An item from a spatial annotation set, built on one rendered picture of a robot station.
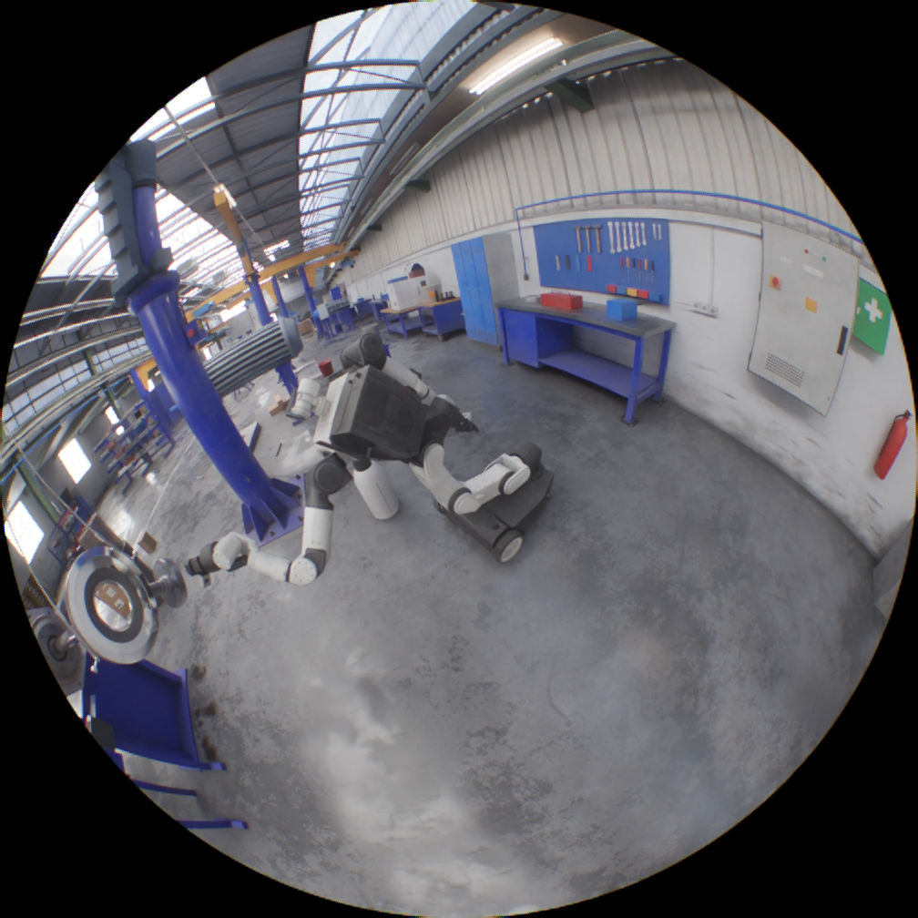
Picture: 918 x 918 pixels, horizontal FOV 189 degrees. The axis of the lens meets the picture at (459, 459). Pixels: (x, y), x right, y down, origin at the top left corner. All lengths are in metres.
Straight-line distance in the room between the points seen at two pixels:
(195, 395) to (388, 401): 1.64
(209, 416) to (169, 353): 0.54
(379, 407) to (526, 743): 1.43
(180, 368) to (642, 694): 3.10
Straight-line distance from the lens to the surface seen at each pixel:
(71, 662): 2.18
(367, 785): 1.63
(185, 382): 2.17
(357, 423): 0.73
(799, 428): 3.02
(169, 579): 1.28
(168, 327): 2.20
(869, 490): 3.34
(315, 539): 0.84
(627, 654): 1.51
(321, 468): 0.79
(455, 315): 5.58
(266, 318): 7.52
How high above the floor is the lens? 1.40
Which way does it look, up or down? 39 degrees down
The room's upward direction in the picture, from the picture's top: 13 degrees counter-clockwise
